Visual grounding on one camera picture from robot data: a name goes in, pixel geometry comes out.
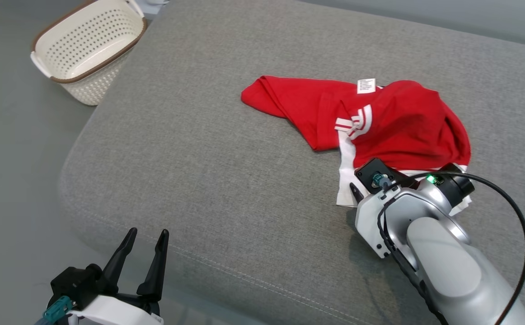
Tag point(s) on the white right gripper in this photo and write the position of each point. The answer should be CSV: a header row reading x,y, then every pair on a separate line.
x,y
368,216

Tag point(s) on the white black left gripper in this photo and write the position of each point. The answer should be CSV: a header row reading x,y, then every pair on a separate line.
x,y
113,313

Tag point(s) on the red white basketball jersey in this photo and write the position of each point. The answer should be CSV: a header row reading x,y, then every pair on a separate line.
x,y
402,122

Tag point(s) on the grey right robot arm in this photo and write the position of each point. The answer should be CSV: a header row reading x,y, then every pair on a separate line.
x,y
443,266

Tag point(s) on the grey fabric sofa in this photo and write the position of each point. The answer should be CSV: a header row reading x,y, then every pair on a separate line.
x,y
244,203

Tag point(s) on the cream perforated laundry basket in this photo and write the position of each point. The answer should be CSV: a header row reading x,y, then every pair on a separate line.
x,y
86,49

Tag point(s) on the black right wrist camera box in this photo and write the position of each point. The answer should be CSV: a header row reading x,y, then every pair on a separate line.
x,y
373,171

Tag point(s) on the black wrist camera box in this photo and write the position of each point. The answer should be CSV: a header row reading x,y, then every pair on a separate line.
x,y
75,284
373,171

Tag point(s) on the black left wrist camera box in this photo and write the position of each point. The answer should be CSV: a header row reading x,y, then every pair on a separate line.
x,y
75,284

